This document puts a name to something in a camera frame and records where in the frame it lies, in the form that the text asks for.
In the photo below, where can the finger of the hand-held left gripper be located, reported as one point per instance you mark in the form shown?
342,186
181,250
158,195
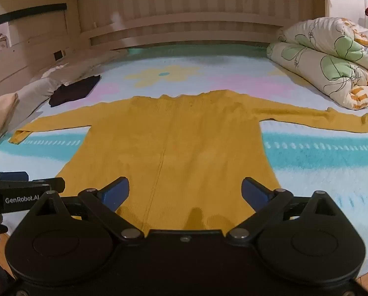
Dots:
14,175

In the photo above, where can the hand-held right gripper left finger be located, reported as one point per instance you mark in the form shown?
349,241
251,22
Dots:
114,192

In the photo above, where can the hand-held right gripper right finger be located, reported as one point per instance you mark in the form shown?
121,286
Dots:
254,192

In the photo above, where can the yellow knit sweater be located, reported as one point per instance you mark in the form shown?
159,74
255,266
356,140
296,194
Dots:
187,145

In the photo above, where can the flowered light blue bed sheet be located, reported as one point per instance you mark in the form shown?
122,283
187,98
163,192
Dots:
310,166

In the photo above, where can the cream pillow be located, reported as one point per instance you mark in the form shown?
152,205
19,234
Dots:
0,111

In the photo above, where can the dark folded garment red stripes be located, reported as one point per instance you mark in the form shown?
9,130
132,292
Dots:
73,91

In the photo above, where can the wooden bedside shelf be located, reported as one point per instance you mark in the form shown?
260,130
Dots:
32,37

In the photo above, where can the leaf-patterned white pillow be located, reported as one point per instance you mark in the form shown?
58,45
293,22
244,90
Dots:
332,55

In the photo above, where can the wooden slatted headboard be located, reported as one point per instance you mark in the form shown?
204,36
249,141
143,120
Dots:
187,15

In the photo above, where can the wall socket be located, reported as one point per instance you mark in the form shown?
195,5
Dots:
58,55

